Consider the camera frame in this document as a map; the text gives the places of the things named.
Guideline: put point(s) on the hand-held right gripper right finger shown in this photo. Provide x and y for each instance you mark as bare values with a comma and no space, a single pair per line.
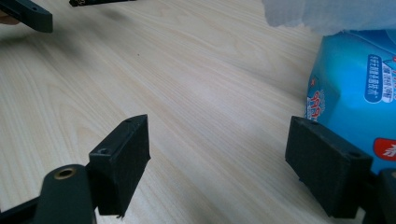
327,168

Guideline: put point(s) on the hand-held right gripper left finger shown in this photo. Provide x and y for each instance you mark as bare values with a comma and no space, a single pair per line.
121,165

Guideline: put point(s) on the blue tissue packet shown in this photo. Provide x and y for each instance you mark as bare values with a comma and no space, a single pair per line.
348,77

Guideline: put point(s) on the white tissue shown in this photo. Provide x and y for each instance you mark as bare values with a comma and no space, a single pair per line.
327,12

